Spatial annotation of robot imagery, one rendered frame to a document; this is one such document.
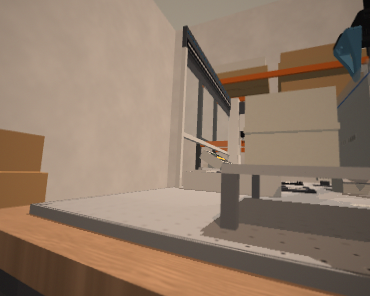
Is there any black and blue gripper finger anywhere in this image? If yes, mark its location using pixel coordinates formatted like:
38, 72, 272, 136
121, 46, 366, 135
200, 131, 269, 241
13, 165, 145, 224
333, 26, 362, 77

